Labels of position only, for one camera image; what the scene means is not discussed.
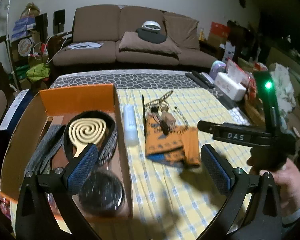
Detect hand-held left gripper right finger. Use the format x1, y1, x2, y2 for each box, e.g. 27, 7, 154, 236
201, 144, 283, 240

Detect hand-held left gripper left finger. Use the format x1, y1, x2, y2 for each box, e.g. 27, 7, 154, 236
15, 142, 102, 240

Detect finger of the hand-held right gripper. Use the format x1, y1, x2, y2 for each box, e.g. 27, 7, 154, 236
197, 120, 225, 137

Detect orange cloth pouch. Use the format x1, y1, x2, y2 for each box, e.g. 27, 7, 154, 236
145, 115, 202, 167

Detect key ring with braided cord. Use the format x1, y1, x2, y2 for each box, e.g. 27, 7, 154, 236
144, 90, 189, 135

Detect black thin comb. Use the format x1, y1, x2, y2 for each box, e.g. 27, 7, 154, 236
141, 94, 150, 143

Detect white plastic bottle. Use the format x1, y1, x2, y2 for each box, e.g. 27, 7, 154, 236
122, 104, 139, 145

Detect cardboard box orange inside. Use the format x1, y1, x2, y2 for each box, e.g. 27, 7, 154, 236
0, 84, 134, 222

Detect person's right forearm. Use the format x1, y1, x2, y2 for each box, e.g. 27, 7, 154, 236
281, 200, 300, 230

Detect person's right hand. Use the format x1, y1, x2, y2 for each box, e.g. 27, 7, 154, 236
247, 156, 300, 217

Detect black round jar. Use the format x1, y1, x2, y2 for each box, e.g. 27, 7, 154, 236
79, 169, 125, 212

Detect black flat rectangular object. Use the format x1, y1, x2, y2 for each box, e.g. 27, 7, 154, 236
212, 86, 238, 109

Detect cream spiral hair brush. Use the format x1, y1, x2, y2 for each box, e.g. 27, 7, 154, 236
68, 116, 108, 159

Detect black patterned headband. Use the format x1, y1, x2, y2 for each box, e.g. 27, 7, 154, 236
62, 110, 118, 167

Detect plain black remote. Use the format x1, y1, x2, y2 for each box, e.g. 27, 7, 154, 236
185, 72, 210, 89

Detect white tissue box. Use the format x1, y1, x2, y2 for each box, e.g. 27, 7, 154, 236
214, 72, 247, 101

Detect black remote coloured buttons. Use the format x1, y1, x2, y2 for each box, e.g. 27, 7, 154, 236
191, 70, 215, 86

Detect purple container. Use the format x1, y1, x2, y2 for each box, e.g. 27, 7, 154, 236
209, 60, 227, 78

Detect white crumpled cloth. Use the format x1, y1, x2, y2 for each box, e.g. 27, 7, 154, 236
269, 62, 297, 113

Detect yellow plaid tablecloth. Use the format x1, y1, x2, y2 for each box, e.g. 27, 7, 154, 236
10, 87, 255, 240

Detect red and white plastic bag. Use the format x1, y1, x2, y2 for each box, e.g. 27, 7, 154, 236
226, 59, 257, 98

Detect dark blue carton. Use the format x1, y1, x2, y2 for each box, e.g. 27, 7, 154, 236
0, 89, 30, 132

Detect red cardboard box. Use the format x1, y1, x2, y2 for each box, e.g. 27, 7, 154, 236
208, 21, 232, 45

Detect black oval pad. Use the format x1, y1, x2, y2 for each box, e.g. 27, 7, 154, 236
136, 27, 167, 45

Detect brown cushion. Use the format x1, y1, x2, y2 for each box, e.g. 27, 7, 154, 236
119, 31, 182, 55

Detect green bag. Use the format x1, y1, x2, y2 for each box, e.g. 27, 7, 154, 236
26, 63, 51, 83

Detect white round device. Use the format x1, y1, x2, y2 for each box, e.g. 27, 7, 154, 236
142, 20, 162, 33

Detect white papers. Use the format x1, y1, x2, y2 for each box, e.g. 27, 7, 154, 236
67, 41, 103, 50

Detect brown sofa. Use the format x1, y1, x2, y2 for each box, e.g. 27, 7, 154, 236
52, 4, 217, 68

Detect black speaker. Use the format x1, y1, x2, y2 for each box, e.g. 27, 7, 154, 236
35, 14, 49, 40
53, 9, 65, 34

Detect stack of blue boxes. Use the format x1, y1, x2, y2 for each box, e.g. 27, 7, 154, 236
11, 17, 37, 42

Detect brown paper bag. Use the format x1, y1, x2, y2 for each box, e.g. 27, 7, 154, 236
21, 2, 40, 19

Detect white pipe rack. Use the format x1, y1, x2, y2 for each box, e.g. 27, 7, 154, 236
0, 0, 18, 90

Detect grey cloth strap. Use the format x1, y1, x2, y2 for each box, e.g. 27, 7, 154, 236
25, 124, 67, 175

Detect white cable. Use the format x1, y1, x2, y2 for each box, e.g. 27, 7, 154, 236
32, 31, 73, 64

